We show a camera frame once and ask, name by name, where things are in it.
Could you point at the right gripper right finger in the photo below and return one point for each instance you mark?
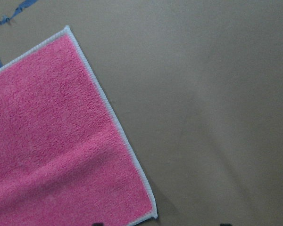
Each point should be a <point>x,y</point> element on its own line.
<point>225,224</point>

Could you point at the pink towel with white edge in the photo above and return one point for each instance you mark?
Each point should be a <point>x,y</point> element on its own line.
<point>64,157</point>

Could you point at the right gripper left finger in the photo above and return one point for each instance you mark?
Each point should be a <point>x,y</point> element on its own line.
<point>98,224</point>

